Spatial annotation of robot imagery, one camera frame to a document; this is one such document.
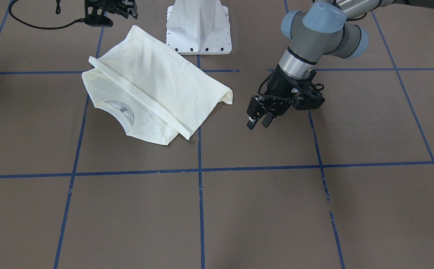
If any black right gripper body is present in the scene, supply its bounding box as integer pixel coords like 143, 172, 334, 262
103, 0, 138, 19

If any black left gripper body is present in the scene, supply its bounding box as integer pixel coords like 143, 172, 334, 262
247, 65, 309, 119

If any cream long-sleeve cat shirt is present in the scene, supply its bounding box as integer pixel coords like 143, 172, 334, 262
82, 25, 233, 145

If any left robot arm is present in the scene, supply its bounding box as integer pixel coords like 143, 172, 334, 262
247, 0, 434, 130

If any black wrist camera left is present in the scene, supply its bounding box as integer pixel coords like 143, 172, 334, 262
293, 69, 326, 111

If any white central pedestal column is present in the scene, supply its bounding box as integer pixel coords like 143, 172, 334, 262
165, 0, 232, 55

